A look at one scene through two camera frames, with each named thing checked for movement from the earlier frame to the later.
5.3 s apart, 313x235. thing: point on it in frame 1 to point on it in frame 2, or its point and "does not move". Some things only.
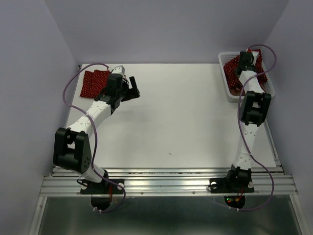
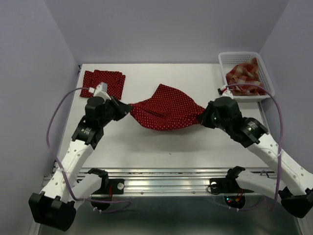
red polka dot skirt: x=93 y=83 does not move
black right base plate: x=221 y=185 does not move
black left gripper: x=135 y=92 to x=122 y=108
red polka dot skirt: x=234 y=82 to x=167 y=109
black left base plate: x=106 y=187 does not move
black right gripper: x=251 y=65 to x=204 y=117
